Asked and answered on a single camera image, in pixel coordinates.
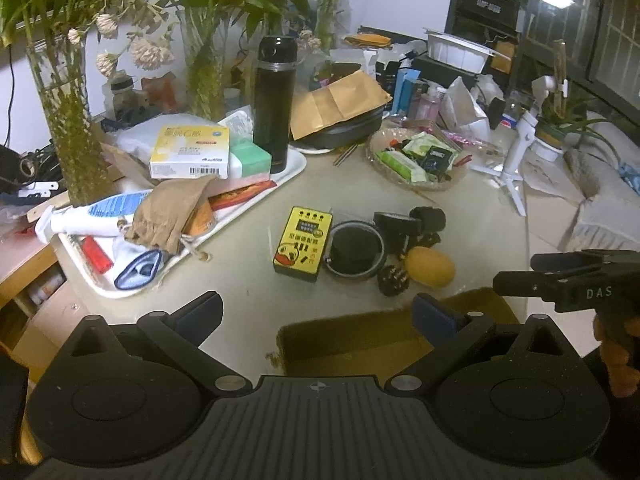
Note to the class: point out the middle glass vase bamboo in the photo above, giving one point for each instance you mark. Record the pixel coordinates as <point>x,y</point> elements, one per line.
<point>205,25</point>

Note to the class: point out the glass vase bamboo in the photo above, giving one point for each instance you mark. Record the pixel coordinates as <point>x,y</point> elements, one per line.
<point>205,25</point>
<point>55,32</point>

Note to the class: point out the black cylinder adapter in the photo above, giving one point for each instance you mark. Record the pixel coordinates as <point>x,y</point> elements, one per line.
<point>432,220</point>

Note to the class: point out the blue carton box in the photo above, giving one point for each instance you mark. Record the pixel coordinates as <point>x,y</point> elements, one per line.
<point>405,79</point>

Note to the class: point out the black tape roll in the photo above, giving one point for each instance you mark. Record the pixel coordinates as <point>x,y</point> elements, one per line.
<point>397,230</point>

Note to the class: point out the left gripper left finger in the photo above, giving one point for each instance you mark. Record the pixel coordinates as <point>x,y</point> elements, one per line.
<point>178,336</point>

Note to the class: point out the white plastic tray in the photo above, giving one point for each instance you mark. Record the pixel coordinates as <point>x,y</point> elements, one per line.
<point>126,243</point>

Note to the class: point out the white food container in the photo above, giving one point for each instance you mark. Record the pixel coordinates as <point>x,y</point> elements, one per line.
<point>459,53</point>

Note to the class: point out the orange gloved right hand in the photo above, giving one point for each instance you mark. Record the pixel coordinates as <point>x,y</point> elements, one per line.
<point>623,377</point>

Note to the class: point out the pink lotion bottle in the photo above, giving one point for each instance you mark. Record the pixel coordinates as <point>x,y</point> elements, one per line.
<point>428,107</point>

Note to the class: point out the left glass vase bamboo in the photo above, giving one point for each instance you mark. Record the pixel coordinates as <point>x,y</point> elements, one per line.
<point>55,32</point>

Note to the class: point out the yellow medicine box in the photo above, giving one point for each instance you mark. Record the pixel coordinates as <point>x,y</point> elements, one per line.
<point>189,152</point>

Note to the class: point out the brown drawstring pouch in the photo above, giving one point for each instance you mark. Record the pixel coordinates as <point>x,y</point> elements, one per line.
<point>174,209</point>

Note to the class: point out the green wet wipes pack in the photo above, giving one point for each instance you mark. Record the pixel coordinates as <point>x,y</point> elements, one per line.
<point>402,165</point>

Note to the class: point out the brown paper envelope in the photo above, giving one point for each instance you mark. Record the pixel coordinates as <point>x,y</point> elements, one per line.
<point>347,98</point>

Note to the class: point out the black snack packet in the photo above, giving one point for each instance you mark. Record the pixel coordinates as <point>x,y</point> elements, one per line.
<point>437,161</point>

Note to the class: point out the potted orchid plant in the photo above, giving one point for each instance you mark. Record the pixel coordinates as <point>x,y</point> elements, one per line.
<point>559,113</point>

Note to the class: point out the black plug connector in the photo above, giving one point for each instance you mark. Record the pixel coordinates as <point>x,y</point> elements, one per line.
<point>392,280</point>

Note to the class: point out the black thermos bottle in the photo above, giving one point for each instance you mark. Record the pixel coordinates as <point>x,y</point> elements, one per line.
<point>274,86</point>

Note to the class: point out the brown cardboard box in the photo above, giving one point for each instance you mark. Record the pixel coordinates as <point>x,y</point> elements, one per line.
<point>378,344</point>

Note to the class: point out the wicker snack basket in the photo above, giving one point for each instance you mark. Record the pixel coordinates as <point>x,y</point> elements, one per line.
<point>414,143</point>

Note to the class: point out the red lighter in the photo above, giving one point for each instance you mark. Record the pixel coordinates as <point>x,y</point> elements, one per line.
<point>99,261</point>

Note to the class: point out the white tripod gimbal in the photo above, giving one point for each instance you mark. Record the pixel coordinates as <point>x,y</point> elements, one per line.
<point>525,134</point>

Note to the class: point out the white plastic bag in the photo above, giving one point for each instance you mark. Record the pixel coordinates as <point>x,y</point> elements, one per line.
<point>461,113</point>

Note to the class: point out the yellow foam holder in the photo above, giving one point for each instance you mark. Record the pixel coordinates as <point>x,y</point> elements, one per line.
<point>429,267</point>

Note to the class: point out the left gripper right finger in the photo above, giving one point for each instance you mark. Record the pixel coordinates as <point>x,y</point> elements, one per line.
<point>452,334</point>

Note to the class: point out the green white tissue box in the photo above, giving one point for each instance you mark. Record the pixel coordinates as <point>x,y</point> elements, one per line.
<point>247,160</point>

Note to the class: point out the yellow timer box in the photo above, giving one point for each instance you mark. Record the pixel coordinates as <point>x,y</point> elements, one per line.
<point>302,244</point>

